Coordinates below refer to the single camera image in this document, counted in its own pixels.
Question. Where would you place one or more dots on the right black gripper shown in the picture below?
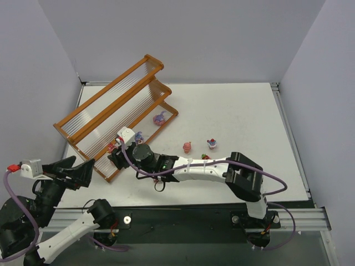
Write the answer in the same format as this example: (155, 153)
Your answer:
(119, 158)

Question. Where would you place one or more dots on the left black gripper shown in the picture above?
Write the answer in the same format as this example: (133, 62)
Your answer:
(59, 175)

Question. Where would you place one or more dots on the pink bear cupcake toy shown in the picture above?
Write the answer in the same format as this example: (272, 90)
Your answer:
(111, 147)

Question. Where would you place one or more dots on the small purple bunny toy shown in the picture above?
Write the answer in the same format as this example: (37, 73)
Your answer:
(139, 138)

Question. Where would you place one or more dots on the purple bunny donut toy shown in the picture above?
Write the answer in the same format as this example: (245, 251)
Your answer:
(159, 119)

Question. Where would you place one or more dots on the pink ice cream toy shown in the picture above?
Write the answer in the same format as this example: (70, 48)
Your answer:
(187, 147)

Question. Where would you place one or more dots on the blue cupcake toy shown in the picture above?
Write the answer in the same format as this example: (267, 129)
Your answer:
(212, 143)

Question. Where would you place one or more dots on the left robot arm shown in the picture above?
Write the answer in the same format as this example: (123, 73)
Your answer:
(23, 219)

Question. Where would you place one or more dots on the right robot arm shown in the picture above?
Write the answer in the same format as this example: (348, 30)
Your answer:
(241, 175)

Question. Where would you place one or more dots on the orange three-tier acrylic shelf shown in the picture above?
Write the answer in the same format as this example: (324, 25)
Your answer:
(131, 100)

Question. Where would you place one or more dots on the strawberry bear donut toy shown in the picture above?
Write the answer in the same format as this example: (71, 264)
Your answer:
(205, 157)

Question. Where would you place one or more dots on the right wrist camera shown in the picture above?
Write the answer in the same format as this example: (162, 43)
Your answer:
(127, 135)

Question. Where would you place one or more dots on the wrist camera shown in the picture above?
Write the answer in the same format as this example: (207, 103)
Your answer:
(31, 169)
(127, 135)

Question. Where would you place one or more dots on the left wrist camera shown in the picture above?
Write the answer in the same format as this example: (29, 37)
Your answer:
(31, 169)

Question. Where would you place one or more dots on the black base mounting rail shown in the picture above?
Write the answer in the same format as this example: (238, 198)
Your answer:
(188, 224)

